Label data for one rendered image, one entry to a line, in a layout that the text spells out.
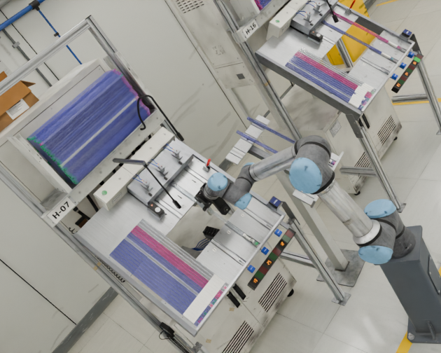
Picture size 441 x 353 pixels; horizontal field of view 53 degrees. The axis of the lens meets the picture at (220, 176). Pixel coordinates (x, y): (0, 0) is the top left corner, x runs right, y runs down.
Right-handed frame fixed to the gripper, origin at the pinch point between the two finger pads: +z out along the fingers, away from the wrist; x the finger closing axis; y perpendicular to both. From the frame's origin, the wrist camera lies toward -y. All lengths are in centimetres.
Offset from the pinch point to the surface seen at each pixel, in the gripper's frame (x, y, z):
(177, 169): -5.4, 23.3, -0.4
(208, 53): -96, 67, 38
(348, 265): -44, -84, 42
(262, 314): 9, -61, 52
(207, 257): 18.9, -14.8, -2.1
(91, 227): 41, 35, 8
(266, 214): -15.2, -23.8, -3.9
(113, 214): 29.7, 31.9, 7.5
